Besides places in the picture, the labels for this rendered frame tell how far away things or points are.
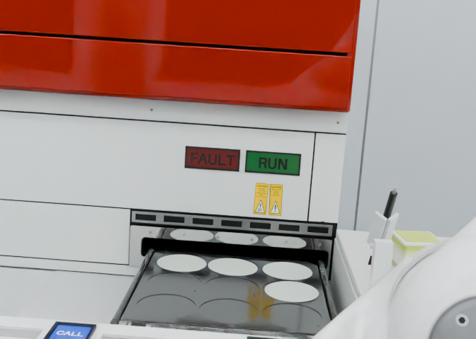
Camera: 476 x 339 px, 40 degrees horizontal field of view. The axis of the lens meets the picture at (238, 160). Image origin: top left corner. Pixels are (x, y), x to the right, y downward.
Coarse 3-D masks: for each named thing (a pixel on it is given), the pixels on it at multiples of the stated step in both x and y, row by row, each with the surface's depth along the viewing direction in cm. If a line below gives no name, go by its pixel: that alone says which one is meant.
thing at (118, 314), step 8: (152, 248) 139; (152, 256) 136; (144, 264) 129; (136, 280) 121; (128, 288) 117; (136, 288) 119; (128, 296) 113; (120, 304) 110; (120, 312) 107; (112, 320) 104
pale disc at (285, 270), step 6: (270, 264) 135; (276, 264) 135; (282, 264) 135; (288, 264) 135; (294, 264) 136; (264, 270) 131; (270, 270) 131; (276, 270) 131; (282, 270) 132; (288, 270) 132; (294, 270) 132; (300, 270) 132; (306, 270) 132; (276, 276) 128; (282, 276) 128; (288, 276) 129; (294, 276) 129; (300, 276) 129; (306, 276) 129
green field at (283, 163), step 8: (248, 152) 138; (248, 160) 138; (256, 160) 138; (264, 160) 138; (272, 160) 138; (280, 160) 138; (288, 160) 138; (296, 160) 138; (248, 168) 139; (256, 168) 139; (264, 168) 139; (272, 168) 139; (280, 168) 138; (288, 168) 138; (296, 168) 138
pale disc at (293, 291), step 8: (272, 288) 122; (280, 288) 122; (288, 288) 122; (296, 288) 122; (304, 288) 123; (312, 288) 123; (272, 296) 118; (280, 296) 118; (288, 296) 118; (296, 296) 119; (304, 296) 119; (312, 296) 119
